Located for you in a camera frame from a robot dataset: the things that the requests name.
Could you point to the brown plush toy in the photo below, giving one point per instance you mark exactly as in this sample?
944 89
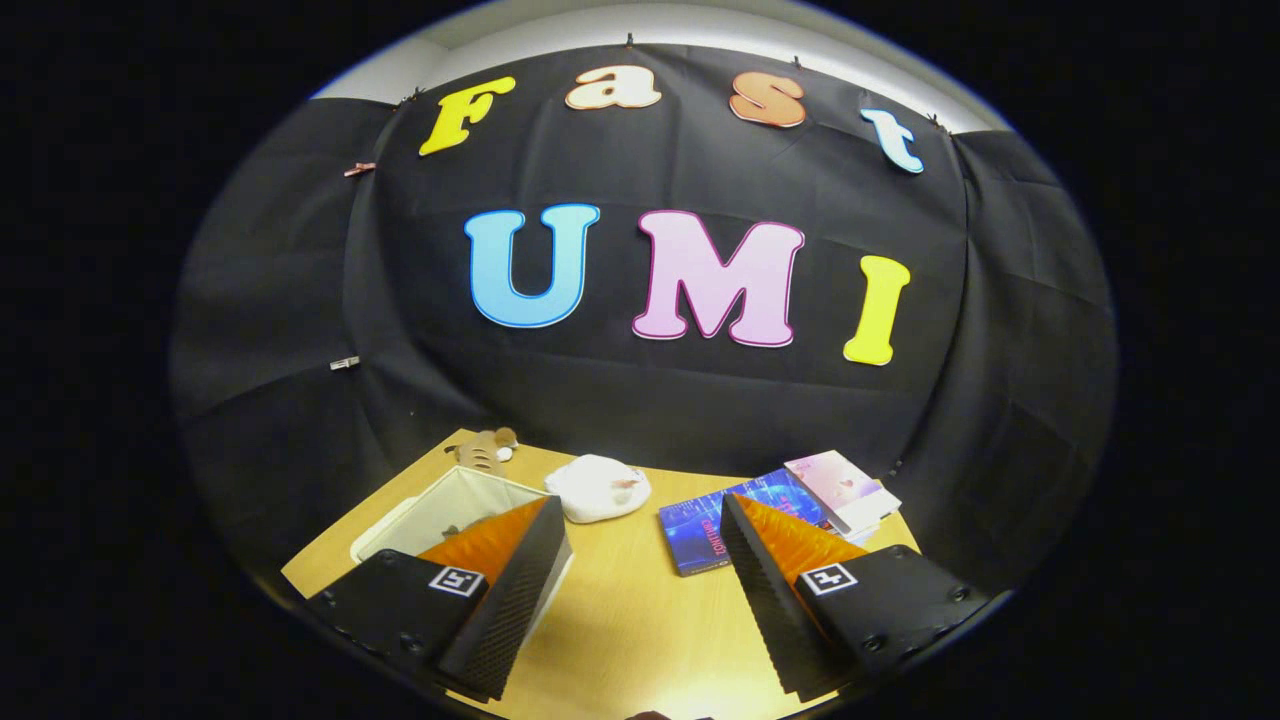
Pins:
480 450

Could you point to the grey fabric storage box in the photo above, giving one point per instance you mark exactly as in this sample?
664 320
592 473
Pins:
450 500

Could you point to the dark blue book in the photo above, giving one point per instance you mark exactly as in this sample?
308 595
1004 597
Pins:
695 535

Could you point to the white plush toy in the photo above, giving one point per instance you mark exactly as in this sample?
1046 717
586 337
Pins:
600 490

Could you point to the copper clip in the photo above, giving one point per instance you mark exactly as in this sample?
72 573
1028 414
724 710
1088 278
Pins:
358 169

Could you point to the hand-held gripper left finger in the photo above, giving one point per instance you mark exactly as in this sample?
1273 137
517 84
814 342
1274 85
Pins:
510 610

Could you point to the pink and white book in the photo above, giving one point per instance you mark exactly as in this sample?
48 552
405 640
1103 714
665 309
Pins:
840 485

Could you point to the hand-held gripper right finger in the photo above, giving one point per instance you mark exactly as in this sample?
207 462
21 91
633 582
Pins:
775 610

